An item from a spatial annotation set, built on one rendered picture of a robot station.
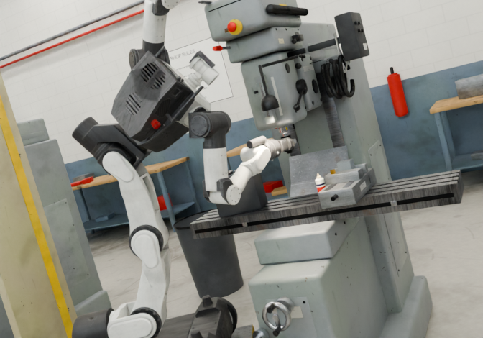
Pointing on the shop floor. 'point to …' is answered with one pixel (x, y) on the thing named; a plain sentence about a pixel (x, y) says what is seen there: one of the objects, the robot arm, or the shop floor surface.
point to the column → (369, 136)
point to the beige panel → (27, 245)
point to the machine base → (411, 313)
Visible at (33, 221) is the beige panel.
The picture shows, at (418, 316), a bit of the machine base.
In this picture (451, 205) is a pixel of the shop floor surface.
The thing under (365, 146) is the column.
